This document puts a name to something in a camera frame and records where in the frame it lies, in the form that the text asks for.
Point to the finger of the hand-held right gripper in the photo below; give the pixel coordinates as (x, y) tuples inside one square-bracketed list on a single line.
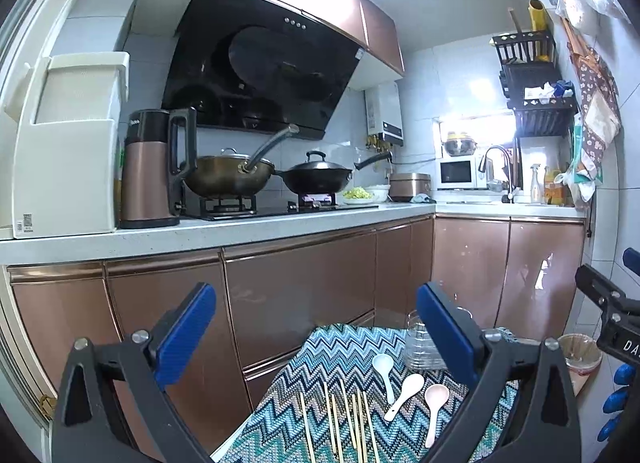
[(632, 259), (597, 285)]

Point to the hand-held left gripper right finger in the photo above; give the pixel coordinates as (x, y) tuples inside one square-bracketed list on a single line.
[(445, 338)]

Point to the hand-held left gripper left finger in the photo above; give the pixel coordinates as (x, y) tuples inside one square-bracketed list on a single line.
[(185, 338)]

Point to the clear plastic container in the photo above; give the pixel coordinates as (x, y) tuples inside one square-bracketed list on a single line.
[(419, 349)]

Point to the white plastic spoon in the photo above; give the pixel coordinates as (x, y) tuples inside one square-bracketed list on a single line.
[(412, 384), (383, 364)]

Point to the pink plastic spoon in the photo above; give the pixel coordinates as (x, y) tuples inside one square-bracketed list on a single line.
[(436, 394)]

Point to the bamboo chopstick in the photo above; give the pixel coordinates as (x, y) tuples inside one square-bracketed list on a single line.
[(348, 413), (370, 428), (357, 430), (334, 423), (333, 420), (306, 425)]

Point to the person's right hand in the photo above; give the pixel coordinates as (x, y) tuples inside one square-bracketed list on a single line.
[(614, 400)]

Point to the trash bin with bag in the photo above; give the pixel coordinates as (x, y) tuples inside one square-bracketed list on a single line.
[(580, 358)]

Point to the hanging plastic bags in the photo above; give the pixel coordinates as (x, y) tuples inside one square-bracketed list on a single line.
[(580, 180)]

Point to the orange bottle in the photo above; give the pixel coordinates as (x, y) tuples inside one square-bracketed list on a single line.
[(553, 190)]

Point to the white kitchen countertop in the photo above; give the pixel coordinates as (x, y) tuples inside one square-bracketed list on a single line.
[(200, 233)]

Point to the clear spray bottle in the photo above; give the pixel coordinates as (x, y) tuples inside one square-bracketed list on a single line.
[(537, 188)]

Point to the zigzag patterned cloth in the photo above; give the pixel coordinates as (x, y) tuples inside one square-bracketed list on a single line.
[(300, 358)]

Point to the grey dish cloth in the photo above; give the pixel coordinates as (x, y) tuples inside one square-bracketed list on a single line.
[(423, 199)]

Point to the black gas stove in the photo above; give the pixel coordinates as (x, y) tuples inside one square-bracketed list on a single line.
[(270, 210)]

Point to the brown rice cooker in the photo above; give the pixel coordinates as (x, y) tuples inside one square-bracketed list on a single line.
[(409, 187)]

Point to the steel kitchen faucet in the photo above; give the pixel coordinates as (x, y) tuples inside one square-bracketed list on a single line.
[(506, 158)]

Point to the white bowl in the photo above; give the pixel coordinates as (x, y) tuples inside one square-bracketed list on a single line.
[(380, 192)]

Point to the bronze wok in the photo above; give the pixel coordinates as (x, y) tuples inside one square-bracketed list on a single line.
[(225, 180)]

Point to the brown electric kettle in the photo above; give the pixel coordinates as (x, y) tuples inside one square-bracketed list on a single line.
[(145, 178)]

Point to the white microwave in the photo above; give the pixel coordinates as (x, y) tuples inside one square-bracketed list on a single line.
[(457, 172)]

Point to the plate of chopped vegetables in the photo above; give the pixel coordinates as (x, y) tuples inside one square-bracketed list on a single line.
[(357, 194)]

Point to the brown floral apron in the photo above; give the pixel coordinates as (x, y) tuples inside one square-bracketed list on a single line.
[(597, 93)]

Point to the glass wok lid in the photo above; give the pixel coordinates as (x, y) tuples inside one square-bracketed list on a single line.
[(225, 159)]

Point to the steel pot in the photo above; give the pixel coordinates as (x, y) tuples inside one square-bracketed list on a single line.
[(460, 145)]

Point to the black wok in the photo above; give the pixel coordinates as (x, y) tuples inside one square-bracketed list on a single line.
[(315, 183)]

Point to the white rice dispenser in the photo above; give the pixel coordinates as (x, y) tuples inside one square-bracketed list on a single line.
[(65, 158)]

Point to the black wok lid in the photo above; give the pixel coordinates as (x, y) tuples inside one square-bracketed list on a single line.
[(316, 164)]

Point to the white water heater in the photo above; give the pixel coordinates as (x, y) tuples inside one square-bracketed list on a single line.
[(385, 113)]

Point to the yellow roll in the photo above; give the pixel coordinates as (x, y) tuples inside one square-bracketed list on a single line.
[(539, 18)]

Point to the black range hood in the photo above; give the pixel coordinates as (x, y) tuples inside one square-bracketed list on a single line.
[(260, 68)]

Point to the black wall dish rack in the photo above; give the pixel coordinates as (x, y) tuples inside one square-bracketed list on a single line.
[(542, 115)]

